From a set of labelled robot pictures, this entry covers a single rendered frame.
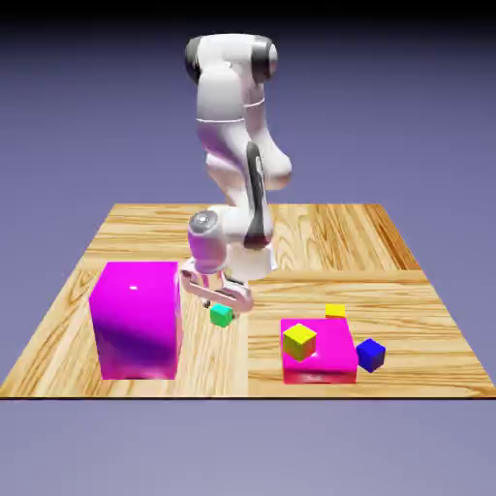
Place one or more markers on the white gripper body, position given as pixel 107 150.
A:
pixel 217 293

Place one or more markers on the small blue cube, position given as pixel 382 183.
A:
pixel 370 354

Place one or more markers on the small green cube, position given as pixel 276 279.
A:
pixel 221 314

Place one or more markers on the tall magenta box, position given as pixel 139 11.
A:
pixel 135 317

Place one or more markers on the small yellow cube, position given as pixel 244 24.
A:
pixel 298 341
pixel 335 310

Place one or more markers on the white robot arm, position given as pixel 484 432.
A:
pixel 232 104

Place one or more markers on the flat magenta box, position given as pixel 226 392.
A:
pixel 329 356

